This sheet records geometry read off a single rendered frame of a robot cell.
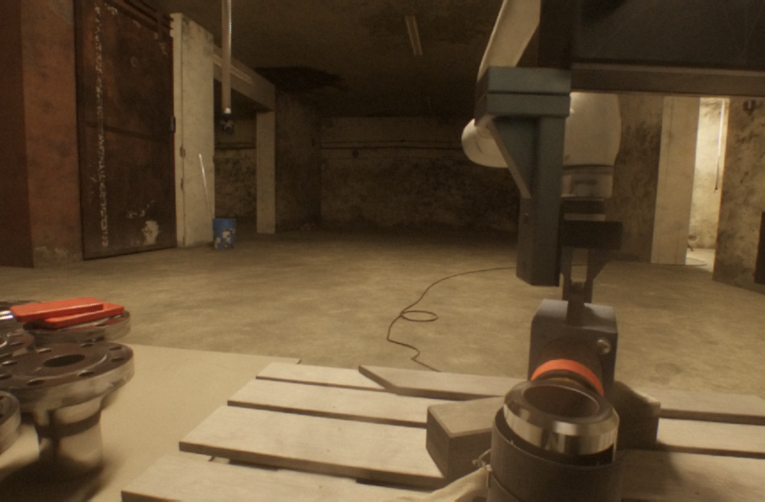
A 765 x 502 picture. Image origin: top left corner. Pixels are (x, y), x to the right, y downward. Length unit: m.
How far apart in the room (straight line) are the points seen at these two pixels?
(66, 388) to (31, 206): 3.67
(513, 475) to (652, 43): 0.39
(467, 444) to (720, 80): 0.61
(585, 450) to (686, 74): 0.33
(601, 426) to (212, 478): 0.59
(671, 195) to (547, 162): 5.65
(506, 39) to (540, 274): 0.52
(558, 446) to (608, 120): 0.55
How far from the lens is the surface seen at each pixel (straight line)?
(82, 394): 0.98
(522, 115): 0.21
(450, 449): 0.73
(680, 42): 0.23
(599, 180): 0.80
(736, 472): 1.00
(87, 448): 1.12
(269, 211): 8.67
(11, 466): 1.26
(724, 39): 0.25
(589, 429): 0.45
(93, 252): 4.91
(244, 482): 0.78
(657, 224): 5.79
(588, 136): 0.79
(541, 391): 0.53
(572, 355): 0.68
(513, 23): 0.68
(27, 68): 4.71
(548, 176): 0.21
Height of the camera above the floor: 0.59
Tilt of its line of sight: 6 degrees down
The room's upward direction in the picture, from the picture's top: 1 degrees clockwise
